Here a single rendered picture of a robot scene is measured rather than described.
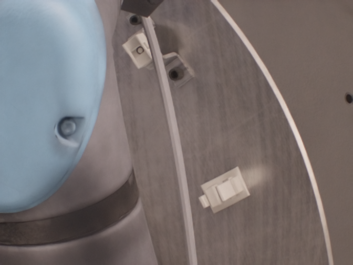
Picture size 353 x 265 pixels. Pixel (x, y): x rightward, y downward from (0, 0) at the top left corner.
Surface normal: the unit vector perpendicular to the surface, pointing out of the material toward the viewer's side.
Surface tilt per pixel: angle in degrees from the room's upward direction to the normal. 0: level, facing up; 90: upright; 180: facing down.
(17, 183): 93
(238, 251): 90
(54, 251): 96
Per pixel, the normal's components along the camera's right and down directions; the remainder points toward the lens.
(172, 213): -0.47, 0.20
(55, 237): 0.34, 0.23
